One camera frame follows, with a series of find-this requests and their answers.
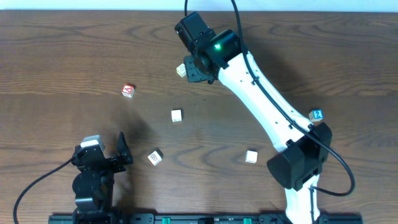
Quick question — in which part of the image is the red letter A block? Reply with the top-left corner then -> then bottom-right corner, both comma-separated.
121,84 -> 135,98

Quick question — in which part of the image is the blue number 2 block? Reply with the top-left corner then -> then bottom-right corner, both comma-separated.
308,110 -> 324,122

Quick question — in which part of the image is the yellow-edged white block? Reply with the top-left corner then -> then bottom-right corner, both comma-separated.
176,63 -> 187,77

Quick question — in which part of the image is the white block black pattern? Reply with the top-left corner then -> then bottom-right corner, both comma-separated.
147,149 -> 163,166

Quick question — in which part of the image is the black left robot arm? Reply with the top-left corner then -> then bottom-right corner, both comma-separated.
72,132 -> 133,223

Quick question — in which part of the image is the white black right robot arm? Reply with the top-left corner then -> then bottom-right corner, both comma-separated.
174,12 -> 332,223

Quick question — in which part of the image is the white block near right arm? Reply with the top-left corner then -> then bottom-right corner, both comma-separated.
245,150 -> 258,164

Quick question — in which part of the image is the plain white block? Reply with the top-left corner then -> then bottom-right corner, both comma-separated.
171,110 -> 182,122

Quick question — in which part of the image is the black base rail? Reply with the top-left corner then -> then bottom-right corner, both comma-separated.
48,213 -> 363,224

